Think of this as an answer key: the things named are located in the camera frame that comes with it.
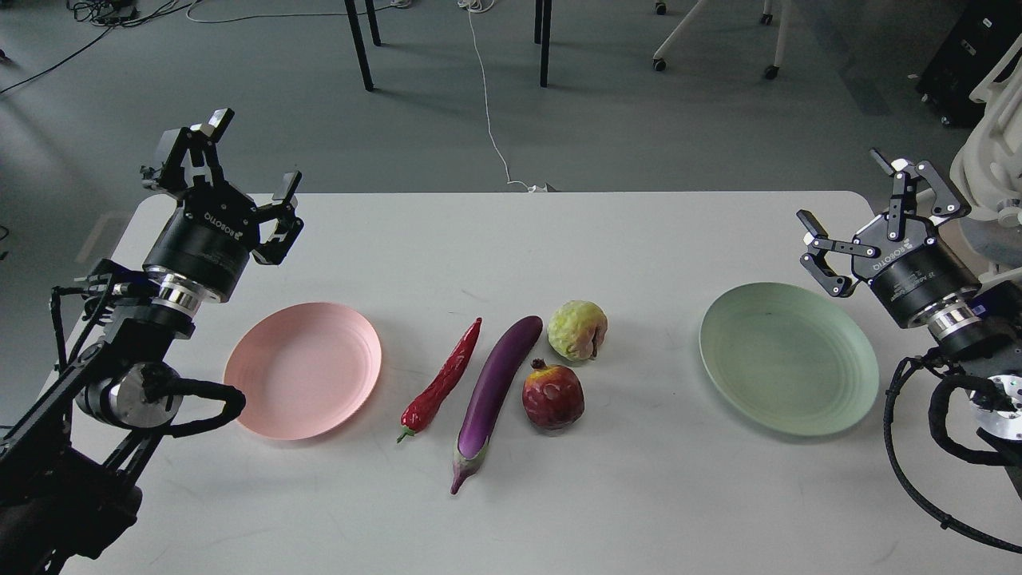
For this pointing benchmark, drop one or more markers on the white office chair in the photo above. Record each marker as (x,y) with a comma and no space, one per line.
(987,168)

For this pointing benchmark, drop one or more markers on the yellow-green custard apple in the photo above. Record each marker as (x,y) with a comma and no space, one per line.
(577,330)

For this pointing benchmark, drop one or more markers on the pink plate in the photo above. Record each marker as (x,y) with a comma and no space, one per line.
(304,370)

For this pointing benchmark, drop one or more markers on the black table leg left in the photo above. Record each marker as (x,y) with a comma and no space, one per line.
(359,41)

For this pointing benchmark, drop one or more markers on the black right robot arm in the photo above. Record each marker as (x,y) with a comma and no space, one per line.
(974,408)

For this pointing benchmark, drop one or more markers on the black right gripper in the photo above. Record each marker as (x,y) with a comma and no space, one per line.
(914,275)

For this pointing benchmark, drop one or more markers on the green plate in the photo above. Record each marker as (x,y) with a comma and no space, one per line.
(788,359)

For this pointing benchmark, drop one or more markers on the purple eggplant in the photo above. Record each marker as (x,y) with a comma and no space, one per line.
(488,396)

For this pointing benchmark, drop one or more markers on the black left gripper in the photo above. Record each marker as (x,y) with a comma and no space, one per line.
(212,231)

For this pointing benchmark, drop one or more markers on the red pomegranate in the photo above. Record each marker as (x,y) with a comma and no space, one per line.
(552,396)

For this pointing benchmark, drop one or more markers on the red chili pepper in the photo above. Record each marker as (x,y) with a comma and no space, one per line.
(421,411)

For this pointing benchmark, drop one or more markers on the black table leg right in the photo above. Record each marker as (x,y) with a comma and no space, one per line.
(542,25)

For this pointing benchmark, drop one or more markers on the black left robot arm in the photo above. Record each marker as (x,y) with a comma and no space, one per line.
(70,464)

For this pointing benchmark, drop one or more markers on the black equipment case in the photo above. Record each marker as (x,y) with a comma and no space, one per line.
(980,38)

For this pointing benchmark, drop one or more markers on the black table leg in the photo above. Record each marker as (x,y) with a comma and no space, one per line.
(359,41)
(542,25)

